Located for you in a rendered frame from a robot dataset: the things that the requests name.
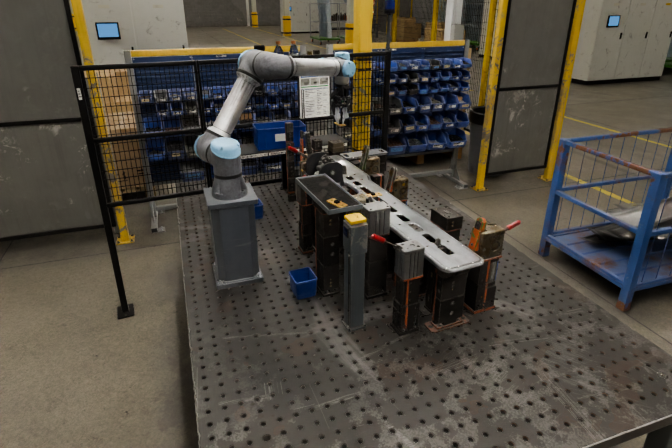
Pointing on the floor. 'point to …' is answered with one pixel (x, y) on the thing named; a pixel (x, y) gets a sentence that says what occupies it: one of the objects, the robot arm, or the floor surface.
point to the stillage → (605, 238)
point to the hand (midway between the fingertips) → (339, 121)
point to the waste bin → (475, 137)
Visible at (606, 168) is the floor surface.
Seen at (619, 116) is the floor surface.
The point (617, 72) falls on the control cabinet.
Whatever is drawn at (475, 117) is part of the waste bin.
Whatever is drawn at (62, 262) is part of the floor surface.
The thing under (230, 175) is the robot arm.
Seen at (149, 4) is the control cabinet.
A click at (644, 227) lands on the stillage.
